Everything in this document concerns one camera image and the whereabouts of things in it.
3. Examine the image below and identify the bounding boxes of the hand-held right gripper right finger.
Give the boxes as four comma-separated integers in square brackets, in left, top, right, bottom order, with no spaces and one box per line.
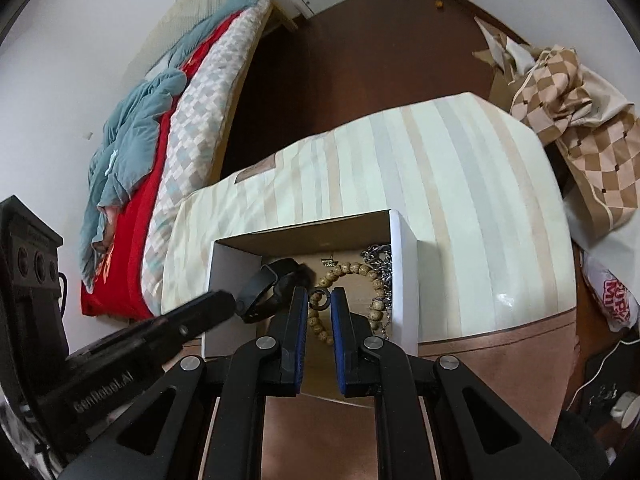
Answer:
[330,287,556,480]

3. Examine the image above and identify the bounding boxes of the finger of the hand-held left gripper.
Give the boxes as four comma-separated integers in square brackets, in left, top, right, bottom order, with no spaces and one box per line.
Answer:
[132,290,237,361]

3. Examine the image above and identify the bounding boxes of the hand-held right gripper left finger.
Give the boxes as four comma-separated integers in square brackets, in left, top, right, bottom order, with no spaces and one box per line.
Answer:
[55,286,310,480]

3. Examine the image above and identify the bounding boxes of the wooden bead bracelet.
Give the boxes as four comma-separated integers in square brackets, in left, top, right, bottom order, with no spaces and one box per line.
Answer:
[306,261,388,346]

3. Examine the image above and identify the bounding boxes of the black smart band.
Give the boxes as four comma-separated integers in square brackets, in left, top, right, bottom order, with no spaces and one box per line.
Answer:
[235,258,313,323]

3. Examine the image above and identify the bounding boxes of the white cardboard box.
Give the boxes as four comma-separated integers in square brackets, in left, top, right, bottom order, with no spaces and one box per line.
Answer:
[202,210,420,361]

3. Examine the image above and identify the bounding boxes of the thick silver chain bracelet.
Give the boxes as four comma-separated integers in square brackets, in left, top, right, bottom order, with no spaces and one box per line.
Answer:
[361,243,393,341]

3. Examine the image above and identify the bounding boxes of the red floral blanket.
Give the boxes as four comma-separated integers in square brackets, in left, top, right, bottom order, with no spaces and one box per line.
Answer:
[80,15,241,318]

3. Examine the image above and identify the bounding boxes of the striped pink tablecloth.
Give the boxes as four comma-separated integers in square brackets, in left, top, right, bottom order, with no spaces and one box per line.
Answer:
[161,92,581,480]

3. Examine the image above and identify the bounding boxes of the blue-grey quilt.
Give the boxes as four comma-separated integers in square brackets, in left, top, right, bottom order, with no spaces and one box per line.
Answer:
[79,0,275,293]

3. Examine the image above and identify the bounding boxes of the checkered bedsheet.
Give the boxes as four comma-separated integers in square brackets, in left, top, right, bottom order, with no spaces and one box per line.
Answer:
[140,7,273,313]

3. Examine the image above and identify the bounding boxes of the dark grey fleece clothing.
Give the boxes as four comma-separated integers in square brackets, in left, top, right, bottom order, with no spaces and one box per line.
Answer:
[550,410,608,480]

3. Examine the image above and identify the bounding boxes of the white red printed plastic bag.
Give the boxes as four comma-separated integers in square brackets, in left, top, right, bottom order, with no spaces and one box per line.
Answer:
[582,252,640,333]

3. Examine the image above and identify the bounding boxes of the beige checkered cloth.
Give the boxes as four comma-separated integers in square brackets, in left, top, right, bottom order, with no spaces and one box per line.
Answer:
[510,45,640,231]

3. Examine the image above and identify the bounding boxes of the white bed frame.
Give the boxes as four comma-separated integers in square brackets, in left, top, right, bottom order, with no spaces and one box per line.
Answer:
[267,0,315,31]

